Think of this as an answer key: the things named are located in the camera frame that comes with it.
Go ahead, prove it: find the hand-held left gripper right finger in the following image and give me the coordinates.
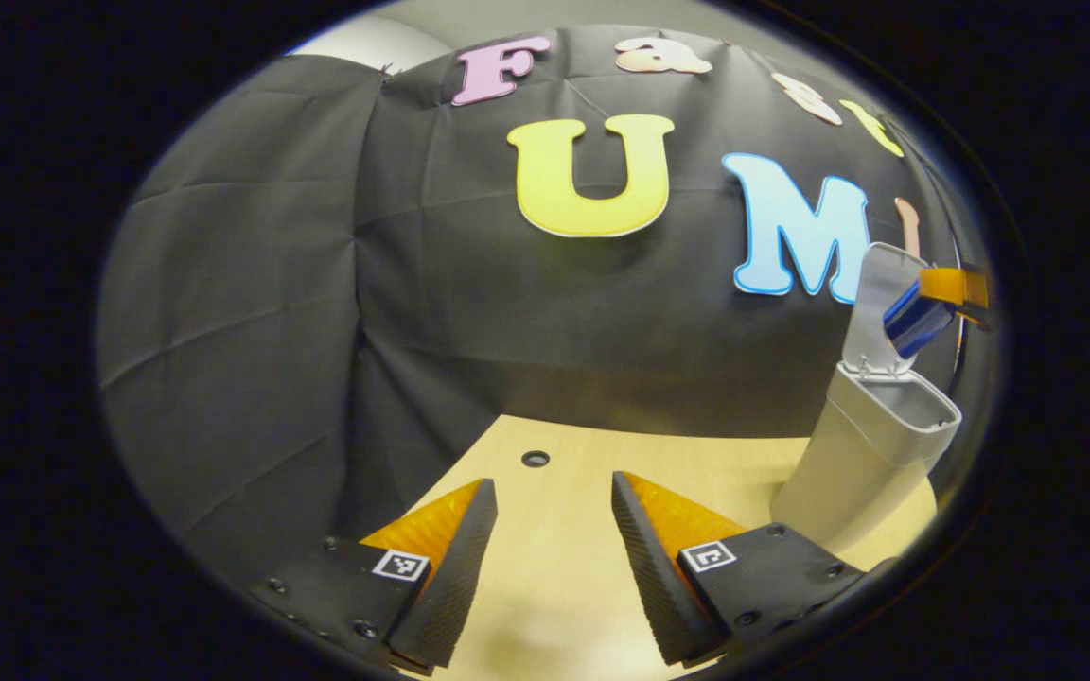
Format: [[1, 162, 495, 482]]
[[611, 471, 872, 668]]

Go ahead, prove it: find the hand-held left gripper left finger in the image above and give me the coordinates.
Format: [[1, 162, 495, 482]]
[[247, 479, 499, 677]]

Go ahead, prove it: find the blue pop can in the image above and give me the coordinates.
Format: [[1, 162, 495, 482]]
[[883, 279, 958, 360]]

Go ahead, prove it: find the white desktop garbage bin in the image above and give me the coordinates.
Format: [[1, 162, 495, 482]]
[[770, 242, 964, 556]]

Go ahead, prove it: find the wooden desktop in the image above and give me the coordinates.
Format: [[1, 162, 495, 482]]
[[394, 414, 941, 681]]

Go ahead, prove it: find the black backdrop cloth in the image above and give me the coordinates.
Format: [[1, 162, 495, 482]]
[[96, 24, 981, 606]]

